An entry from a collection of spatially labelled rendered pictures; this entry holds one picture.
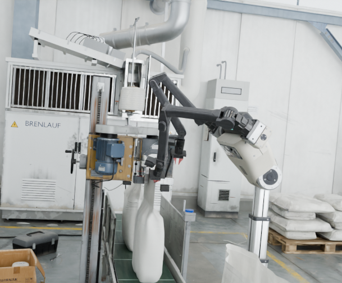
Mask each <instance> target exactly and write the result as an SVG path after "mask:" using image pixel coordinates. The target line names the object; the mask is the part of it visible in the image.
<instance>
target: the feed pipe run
mask: <svg viewBox="0 0 342 283"><path fill-rule="evenodd" d="M170 5H171V12H170V17H169V19H167V13H168V9H169V6H170ZM149 6H150V9H151V11H152V12H153V13H154V14H156V15H163V14H165V15H164V22H163V23H159V24H152V25H148V28H147V29H148V31H147V32H148V33H147V34H148V37H149V38H148V39H149V40H150V41H149V42H150V43H151V44H156V43H162V52H161V57H162V58H164V56H165V42H168V41H171V40H173V39H175V38H177V37H178V36H179V35H180V34H181V33H182V32H183V31H184V30H185V28H186V26H187V24H188V21H189V14H190V6H191V0H154V1H150V3H149ZM160 72H163V64H162V63H161V66H160Z"/></svg>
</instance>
